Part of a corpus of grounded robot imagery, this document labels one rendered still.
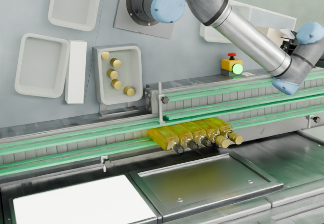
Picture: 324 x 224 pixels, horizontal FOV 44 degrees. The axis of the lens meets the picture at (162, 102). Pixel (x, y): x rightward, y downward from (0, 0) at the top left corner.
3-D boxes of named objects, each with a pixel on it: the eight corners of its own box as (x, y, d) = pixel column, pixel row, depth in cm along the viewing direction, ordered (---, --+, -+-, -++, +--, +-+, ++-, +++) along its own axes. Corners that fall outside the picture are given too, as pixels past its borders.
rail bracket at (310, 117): (293, 123, 197) (314, 132, 185) (294, 110, 195) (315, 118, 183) (300, 122, 198) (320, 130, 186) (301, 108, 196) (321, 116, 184)
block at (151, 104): (144, 109, 169) (150, 114, 163) (143, 88, 166) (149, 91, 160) (152, 108, 170) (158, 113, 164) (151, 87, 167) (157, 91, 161)
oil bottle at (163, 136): (146, 135, 165) (168, 154, 146) (146, 122, 163) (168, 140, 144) (159, 133, 167) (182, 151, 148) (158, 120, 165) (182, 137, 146)
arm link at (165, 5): (136, 8, 151) (149, 12, 139) (157, -22, 151) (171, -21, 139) (159, 26, 157) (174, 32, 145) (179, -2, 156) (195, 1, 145)
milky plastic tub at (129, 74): (96, 100, 166) (101, 105, 158) (91, 46, 159) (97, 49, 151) (136, 94, 172) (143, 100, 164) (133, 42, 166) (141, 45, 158)
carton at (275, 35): (256, 25, 152) (269, 27, 146) (288, 34, 159) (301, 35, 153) (248, 57, 154) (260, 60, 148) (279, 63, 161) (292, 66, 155)
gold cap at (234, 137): (233, 142, 154) (240, 146, 150) (227, 138, 152) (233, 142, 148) (238, 133, 153) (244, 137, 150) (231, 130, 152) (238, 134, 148)
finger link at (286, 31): (276, 19, 147) (286, 35, 141) (288, 22, 149) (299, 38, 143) (271, 25, 149) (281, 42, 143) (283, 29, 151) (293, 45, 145)
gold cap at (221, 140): (214, 137, 149) (221, 141, 146) (222, 133, 151) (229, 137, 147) (216, 145, 151) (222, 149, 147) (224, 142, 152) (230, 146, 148)
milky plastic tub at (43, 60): (11, 88, 152) (13, 93, 145) (20, 29, 148) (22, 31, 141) (57, 93, 160) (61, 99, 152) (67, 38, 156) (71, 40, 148)
